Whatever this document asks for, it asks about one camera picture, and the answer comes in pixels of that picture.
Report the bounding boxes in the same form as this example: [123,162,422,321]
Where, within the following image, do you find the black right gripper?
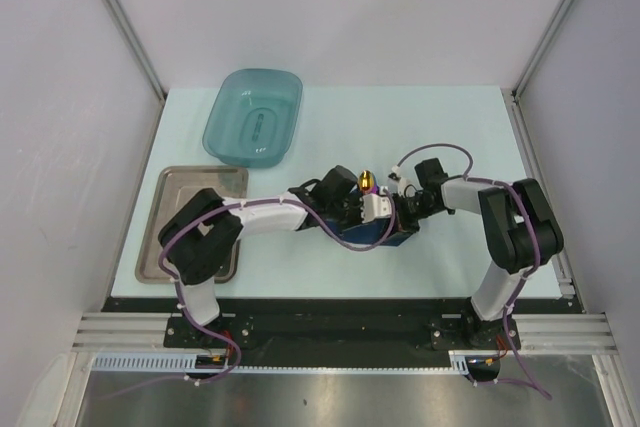
[378,191,442,242]

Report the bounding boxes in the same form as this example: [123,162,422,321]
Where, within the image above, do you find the iridescent spoon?
[357,170,379,195]

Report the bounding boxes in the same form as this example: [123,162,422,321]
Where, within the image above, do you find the blue paper napkin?
[322,214,420,251]

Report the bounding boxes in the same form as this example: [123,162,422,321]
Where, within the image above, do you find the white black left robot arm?
[158,166,357,347]

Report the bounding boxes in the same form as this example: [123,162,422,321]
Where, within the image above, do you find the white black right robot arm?
[393,158,564,348]

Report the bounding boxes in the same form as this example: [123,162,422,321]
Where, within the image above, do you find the teal plastic tub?
[202,68,303,168]

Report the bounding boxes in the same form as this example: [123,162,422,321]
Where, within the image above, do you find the metal tray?
[135,165,249,284]

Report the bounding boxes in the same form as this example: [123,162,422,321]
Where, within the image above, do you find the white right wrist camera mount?
[388,165,408,196]

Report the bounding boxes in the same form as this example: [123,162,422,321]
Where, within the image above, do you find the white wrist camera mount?
[388,165,408,196]
[361,192,394,223]

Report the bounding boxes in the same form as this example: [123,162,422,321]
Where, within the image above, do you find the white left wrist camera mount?
[361,192,394,223]

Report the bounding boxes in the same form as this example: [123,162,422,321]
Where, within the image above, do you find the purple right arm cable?
[392,142,554,403]

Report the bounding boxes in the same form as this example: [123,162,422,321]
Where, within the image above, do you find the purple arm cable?
[99,196,396,401]
[392,142,554,403]

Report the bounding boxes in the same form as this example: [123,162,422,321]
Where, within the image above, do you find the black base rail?
[102,298,582,368]

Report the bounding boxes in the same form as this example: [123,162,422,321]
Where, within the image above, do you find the right aluminium frame post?
[514,0,606,93]

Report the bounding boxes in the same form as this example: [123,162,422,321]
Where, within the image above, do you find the aluminium frame post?
[514,0,606,93]
[101,0,167,104]

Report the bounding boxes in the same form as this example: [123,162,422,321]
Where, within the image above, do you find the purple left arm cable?
[99,196,396,401]

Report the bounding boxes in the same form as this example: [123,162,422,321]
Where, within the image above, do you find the white slotted cable duct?
[93,352,197,372]

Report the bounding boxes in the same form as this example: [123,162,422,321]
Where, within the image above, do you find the left aluminium frame post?
[101,0,167,104]

